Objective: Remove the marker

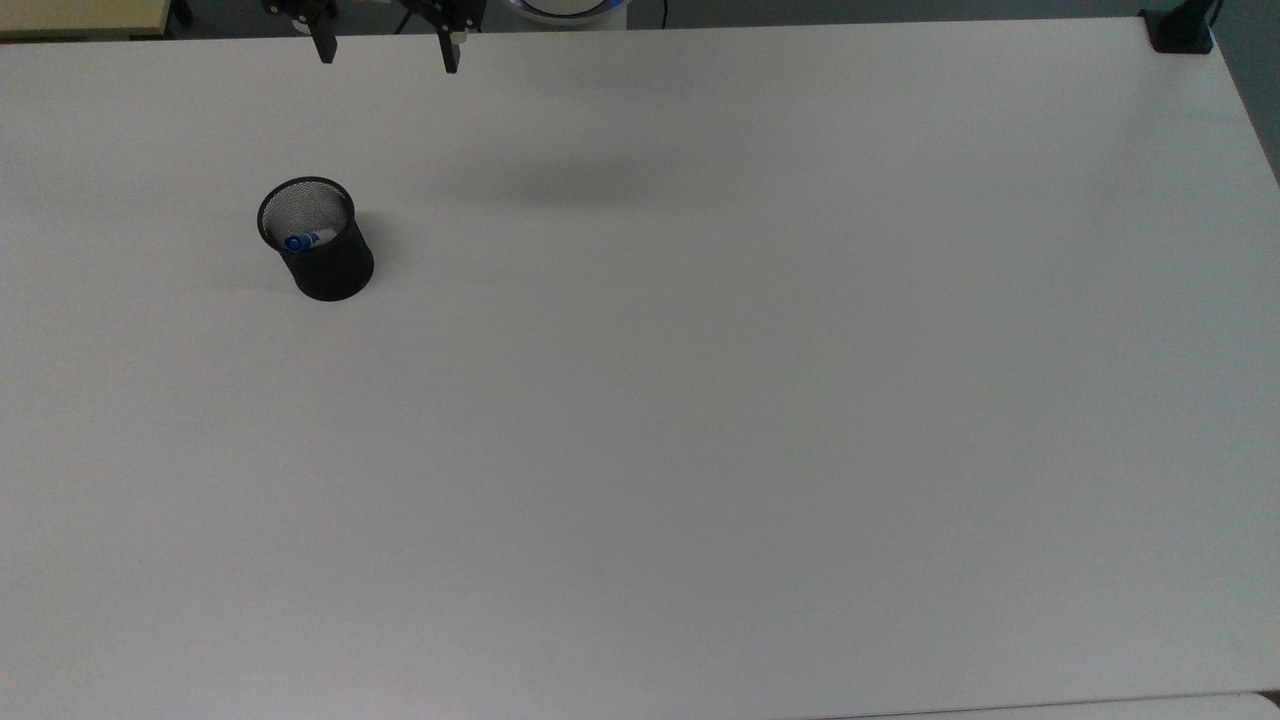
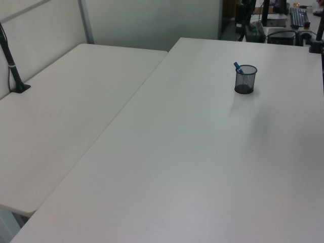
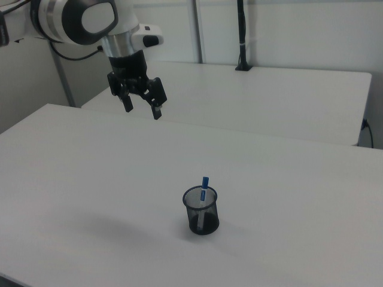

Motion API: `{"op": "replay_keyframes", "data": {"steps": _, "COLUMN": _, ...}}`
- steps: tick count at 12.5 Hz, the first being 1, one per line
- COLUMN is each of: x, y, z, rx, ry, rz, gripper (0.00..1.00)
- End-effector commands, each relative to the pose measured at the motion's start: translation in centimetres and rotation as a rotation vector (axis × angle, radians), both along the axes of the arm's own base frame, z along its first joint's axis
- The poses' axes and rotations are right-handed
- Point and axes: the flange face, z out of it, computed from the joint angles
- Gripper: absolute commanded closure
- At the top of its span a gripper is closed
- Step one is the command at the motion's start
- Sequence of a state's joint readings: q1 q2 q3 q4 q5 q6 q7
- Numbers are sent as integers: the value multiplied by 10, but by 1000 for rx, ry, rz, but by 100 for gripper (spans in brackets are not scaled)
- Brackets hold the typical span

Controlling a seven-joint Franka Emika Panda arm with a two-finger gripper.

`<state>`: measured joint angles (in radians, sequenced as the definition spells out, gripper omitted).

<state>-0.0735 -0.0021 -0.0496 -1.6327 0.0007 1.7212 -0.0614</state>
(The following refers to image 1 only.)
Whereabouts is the beige side table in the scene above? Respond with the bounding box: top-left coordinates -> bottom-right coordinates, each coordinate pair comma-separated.
0,0 -> 171,43

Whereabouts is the black mesh pen cup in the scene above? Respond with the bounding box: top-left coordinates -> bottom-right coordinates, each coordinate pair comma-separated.
257,176 -> 376,303

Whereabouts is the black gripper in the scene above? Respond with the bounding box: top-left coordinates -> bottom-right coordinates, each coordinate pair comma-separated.
262,0 -> 489,75

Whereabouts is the black camera stand clamp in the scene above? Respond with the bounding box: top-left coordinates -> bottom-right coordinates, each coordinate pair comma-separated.
1139,0 -> 1224,56

